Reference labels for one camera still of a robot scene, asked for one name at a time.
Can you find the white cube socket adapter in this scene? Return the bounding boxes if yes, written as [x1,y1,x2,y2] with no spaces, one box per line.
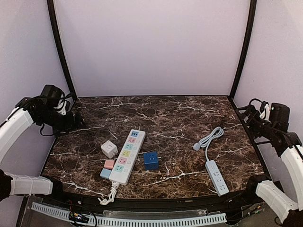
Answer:
[101,140,118,159]

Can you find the blue cube socket adapter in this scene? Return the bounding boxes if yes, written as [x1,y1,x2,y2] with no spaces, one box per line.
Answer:
[143,152,161,171]

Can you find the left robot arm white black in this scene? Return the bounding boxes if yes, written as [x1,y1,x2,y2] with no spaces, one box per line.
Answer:
[0,85,86,200]

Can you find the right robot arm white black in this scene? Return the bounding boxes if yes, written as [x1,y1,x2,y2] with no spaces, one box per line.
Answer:
[237,101,303,227]

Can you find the pink cube charger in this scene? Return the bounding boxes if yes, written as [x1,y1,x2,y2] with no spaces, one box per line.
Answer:
[104,160,115,170]

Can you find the light blue cube charger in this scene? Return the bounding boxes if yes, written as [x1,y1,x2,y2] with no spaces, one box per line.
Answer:
[100,168,112,179]

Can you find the white multicolour power strip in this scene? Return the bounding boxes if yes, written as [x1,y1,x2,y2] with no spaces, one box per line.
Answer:
[109,130,146,185]

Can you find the grey-blue small power strip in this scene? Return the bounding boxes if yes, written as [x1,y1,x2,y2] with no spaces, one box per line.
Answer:
[193,127,229,197]

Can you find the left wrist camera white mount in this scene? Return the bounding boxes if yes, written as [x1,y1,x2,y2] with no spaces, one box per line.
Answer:
[55,100,67,115]

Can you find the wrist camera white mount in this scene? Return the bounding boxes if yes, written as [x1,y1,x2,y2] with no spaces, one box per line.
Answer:
[259,101,270,121]
[55,100,67,115]

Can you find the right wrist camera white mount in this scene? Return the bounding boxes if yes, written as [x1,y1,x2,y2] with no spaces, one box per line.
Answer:
[259,101,270,121]

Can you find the right black frame post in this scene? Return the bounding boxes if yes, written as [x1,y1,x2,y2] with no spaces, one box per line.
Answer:
[229,0,257,100]

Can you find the black frame post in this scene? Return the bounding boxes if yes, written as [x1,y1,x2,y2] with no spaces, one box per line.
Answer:
[229,0,257,100]
[46,0,78,102]

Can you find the white coiled power strip cable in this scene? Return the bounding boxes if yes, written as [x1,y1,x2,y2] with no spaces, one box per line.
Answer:
[98,182,120,205]

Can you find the black front table rail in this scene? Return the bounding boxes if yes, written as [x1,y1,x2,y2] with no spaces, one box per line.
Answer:
[23,191,265,214]

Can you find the white slotted cable duct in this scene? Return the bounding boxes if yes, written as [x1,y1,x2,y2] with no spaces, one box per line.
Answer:
[31,202,227,227]

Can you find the left black frame post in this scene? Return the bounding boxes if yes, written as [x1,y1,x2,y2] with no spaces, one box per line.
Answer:
[46,0,78,102]

